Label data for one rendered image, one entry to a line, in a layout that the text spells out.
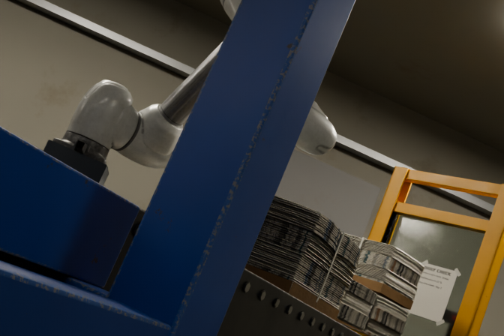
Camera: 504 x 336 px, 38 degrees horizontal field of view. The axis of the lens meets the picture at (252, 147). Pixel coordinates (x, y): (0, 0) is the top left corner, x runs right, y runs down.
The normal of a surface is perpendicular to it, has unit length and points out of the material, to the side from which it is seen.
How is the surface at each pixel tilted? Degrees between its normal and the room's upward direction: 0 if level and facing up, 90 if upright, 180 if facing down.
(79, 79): 90
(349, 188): 90
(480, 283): 90
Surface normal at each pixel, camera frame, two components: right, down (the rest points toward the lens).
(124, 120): 0.69, 0.07
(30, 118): 0.16, -0.17
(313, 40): 0.84, 0.24
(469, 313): -0.62, -0.43
